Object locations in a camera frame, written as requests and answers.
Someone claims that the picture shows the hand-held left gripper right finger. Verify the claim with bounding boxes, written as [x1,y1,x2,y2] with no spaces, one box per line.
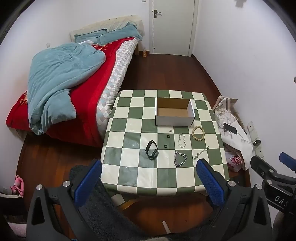
[196,158,273,241]

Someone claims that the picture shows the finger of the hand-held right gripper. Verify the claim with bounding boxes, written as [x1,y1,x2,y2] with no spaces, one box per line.
[250,155,281,186]
[279,152,296,173]

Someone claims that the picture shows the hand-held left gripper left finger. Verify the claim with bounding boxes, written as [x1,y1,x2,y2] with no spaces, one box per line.
[25,159,103,241]

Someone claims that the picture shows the thick silver chain bracelet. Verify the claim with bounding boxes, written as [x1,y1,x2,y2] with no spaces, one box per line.
[174,151,188,167]

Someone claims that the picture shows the wooden bead bracelet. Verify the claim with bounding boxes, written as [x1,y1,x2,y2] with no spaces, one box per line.
[191,126,206,142]

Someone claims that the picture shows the black smart band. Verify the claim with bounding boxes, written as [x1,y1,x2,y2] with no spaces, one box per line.
[145,140,159,160]

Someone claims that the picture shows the white cardboard box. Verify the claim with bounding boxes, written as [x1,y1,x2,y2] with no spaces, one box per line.
[155,97,196,127]

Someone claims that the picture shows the white plastic bag red print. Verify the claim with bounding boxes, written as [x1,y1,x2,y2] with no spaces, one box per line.
[225,152,243,172]

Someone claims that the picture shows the white paper bag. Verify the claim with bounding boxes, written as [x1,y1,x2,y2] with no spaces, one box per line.
[221,126,253,167]

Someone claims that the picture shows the black smartphone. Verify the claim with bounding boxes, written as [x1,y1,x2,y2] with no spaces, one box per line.
[223,123,238,135]

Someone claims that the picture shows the green white checkered tablecloth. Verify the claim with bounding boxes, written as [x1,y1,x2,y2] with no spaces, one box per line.
[100,89,230,196]

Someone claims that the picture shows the white grid pattern tote bag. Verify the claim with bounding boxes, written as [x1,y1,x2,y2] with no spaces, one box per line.
[213,96,238,132]

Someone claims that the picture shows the pink slippers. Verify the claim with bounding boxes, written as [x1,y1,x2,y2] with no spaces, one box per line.
[10,175,25,197]

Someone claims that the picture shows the red blanket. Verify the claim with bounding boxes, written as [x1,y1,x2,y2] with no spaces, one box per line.
[6,37,139,146]

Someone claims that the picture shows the teal duvet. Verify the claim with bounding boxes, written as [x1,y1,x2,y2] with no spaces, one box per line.
[28,43,107,136]

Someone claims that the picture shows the diamond pattern quilt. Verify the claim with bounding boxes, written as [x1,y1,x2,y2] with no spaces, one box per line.
[96,38,139,137]

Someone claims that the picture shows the teal pillow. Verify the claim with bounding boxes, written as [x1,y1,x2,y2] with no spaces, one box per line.
[74,29,108,43]

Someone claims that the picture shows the teal folded blanket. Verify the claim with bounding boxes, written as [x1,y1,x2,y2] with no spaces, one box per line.
[99,23,142,45]

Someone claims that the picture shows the white door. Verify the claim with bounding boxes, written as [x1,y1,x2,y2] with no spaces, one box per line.
[153,0,199,56]

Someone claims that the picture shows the cream bed headboard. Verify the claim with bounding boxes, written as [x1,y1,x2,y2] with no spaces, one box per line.
[70,15,145,56]

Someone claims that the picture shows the white charging cable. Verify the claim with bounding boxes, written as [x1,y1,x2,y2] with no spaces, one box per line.
[238,133,255,145]

